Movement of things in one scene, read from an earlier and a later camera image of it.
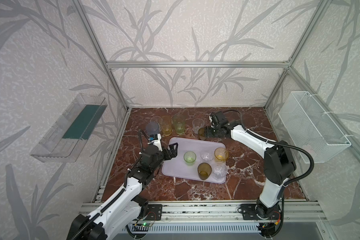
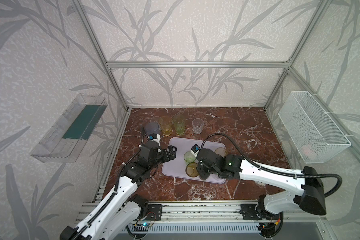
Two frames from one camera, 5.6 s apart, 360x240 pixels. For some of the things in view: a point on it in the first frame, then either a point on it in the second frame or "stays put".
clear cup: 156,119 stays put
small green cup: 189,157 stays put
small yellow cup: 221,154 stays put
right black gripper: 208,133 to 201,175
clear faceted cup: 197,123 stays put
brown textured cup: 202,134 to 191,170
